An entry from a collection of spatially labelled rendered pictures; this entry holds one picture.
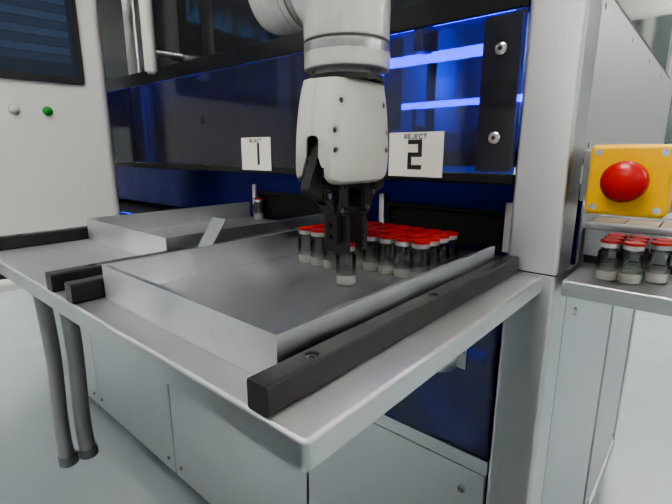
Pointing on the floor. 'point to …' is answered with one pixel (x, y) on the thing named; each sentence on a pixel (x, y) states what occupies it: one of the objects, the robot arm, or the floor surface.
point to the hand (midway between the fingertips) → (345, 231)
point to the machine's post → (542, 238)
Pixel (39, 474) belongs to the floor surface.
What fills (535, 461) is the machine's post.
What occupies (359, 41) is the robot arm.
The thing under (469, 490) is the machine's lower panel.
